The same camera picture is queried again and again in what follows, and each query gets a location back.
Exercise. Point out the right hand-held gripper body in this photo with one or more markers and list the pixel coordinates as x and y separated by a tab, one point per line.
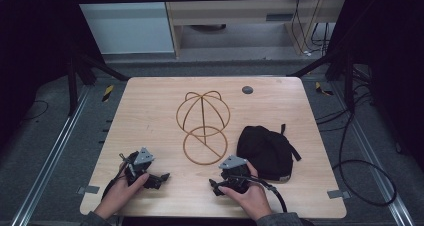
233	167

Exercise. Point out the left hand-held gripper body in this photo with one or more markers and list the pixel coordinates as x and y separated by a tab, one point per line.
144	157

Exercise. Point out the person's right hand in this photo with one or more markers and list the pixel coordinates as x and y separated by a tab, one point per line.
248	199

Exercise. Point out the person's left hand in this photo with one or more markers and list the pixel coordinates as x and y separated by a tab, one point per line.
120	194

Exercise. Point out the black cap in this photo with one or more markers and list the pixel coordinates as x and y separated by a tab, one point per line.
265	152

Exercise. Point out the grey tape piece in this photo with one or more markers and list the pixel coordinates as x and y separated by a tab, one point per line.
88	189
338	194

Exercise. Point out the black yellow striped tape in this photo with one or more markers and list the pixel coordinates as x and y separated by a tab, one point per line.
322	90
107	93

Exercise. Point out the grey table grommet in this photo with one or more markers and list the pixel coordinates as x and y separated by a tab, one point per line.
247	90

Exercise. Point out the black metal stand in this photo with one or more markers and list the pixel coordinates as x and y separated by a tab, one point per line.
348	79
71	82

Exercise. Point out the white cabinet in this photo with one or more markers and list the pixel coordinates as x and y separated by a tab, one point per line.
126	29

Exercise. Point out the dark curtain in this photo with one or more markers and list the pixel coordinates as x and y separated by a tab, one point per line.
33	52
390	52

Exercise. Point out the light wooden desk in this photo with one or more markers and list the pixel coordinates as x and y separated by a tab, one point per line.
233	12

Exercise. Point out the metal floor rail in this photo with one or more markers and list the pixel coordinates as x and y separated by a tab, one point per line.
376	162
50	159

